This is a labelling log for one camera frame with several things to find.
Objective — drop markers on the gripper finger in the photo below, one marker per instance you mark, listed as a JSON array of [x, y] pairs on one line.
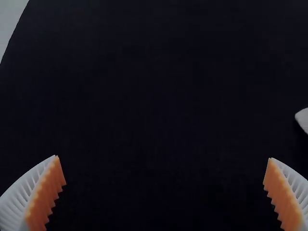
[[288, 197], [26, 199]]

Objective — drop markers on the pale towel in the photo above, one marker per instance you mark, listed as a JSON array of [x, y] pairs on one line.
[[303, 120]]

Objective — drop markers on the black mat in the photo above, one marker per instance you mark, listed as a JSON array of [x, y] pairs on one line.
[[154, 96]]

